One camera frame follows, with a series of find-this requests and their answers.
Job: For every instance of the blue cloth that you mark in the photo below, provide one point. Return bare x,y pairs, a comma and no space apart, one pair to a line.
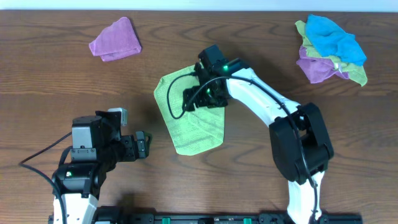
330,39

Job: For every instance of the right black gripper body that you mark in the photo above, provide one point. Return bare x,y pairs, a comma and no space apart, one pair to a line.
208,97

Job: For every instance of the folded purple cloth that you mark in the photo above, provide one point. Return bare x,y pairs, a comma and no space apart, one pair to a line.
116,41

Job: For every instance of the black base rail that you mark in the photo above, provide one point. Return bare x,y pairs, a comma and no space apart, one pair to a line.
262,218

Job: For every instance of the light green cloth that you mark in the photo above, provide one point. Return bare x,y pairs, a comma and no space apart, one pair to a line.
195,132

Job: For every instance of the crumpled purple cloth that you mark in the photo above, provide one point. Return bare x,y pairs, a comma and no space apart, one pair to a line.
318,70

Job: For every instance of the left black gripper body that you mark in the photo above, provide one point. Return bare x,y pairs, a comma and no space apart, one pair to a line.
140,145

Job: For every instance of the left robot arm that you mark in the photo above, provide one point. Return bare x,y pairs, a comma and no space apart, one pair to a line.
97,147

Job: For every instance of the olive green cloth in pile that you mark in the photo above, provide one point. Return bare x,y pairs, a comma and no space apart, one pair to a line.
356,73

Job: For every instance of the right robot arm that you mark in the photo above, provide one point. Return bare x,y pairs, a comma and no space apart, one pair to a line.
301,147

